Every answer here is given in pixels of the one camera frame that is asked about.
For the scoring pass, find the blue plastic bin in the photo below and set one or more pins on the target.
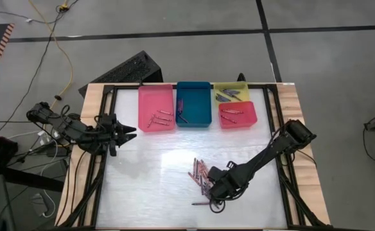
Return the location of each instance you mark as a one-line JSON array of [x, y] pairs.
[[197, 102]]

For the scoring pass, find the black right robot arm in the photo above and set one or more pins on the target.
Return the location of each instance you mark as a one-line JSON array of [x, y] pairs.
[[271, 150]]

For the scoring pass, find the black bar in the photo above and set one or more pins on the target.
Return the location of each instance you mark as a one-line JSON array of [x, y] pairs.
[[33, 180]]

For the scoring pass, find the purple crayon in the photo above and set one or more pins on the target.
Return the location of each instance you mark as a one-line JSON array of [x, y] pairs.
[[183, 119], [202, 186], [179, 105], [201, 203], [182, 105]]

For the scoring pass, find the black perforated case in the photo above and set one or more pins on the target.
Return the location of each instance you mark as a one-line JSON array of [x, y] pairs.
[[123, 72]]

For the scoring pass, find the black clamp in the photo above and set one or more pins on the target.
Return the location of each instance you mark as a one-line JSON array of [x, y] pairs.
[[241, 77]]

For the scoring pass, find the small yellow plastic bin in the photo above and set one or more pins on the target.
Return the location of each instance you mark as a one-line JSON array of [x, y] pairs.
[[218, 88]]

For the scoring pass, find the blue crayon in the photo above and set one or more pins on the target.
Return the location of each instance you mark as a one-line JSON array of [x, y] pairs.
[[235, 96], [231, 91], [222, 99], [223, 96]]

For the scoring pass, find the large pink plastic bin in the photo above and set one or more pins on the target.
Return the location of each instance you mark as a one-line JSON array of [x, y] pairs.
[[152, 99]]

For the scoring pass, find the small red plastic bin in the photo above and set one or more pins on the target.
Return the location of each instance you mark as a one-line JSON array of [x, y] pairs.
[[248, 120]]

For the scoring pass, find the pink crayon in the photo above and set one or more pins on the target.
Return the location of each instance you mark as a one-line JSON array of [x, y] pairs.
[[151, 121], [165, 112], [163, 118], [160, 123]]

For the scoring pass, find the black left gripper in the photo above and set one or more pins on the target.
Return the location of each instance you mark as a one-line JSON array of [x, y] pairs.
[[107, 134]]

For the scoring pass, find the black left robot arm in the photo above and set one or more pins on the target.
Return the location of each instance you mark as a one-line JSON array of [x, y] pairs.
[[68, 128]]

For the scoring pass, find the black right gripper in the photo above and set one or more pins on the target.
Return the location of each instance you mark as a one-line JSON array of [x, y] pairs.
[[227, 186]]

